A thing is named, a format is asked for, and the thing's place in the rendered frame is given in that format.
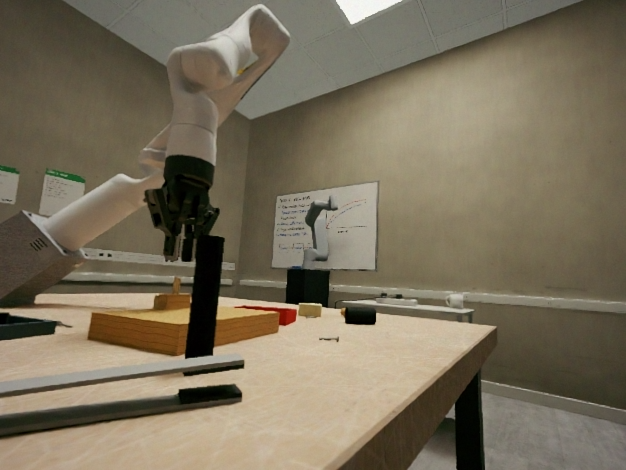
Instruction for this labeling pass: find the red shallow tray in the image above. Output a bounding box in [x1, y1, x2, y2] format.
[235, 305, 297, 326]

